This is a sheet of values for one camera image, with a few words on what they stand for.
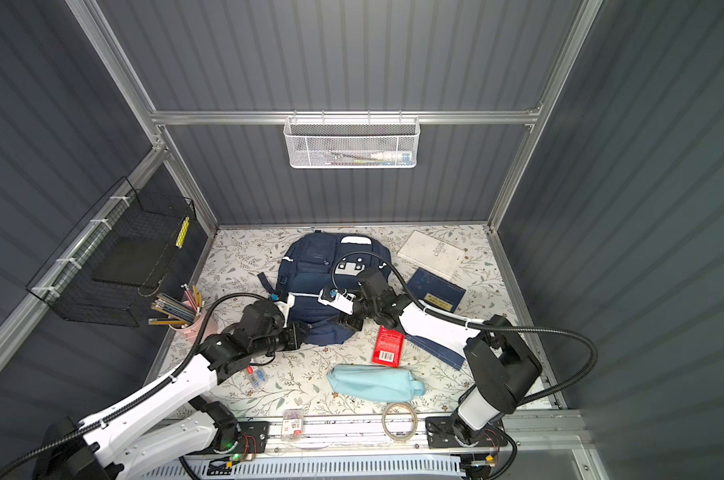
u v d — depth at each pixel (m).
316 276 1.00
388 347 0.87
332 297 0.70
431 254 1.09
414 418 0.75
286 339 0.69
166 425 0.56
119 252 0.74
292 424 0.74
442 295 0.99
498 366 0.45
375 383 0.79
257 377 0.83
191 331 0.83
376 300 0.66
